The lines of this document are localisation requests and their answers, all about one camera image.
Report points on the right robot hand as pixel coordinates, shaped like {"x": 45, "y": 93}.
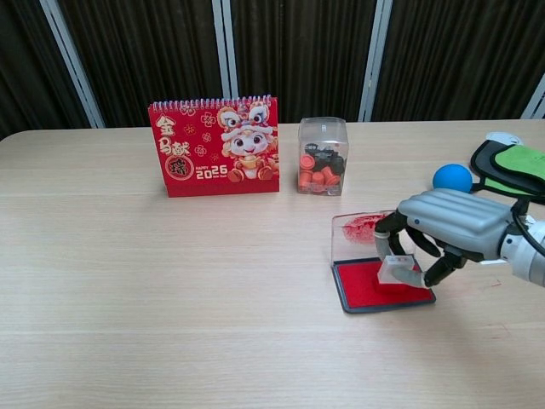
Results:
{"x": 460, "y": 217}

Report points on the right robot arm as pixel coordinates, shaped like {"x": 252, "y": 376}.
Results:
{"x": 530, "y": 251}

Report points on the red ink pad case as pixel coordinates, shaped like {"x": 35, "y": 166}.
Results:
{"x": 362, "y": 289}

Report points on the blue ball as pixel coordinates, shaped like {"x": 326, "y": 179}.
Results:
{"x": 451, "y": 176}

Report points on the green cloth with black trim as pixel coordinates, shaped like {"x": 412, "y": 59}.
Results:
{"x": 517, "y": 164}

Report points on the white round disc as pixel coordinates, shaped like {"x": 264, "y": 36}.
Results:
{"x": 504, "y": 137}

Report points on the clear box of game pieces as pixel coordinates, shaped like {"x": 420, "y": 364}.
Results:
{"x": 322, "y": 157}

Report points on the red desk calendar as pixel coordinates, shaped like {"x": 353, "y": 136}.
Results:
{"x": 213, "y": 149}

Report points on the grey metal partition post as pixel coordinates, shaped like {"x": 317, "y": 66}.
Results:
{"x": 72, "y": 64}
{"x": 227, "y": 47}
{"x": 374, "y": 59}
{"x": 535, "y": 102}

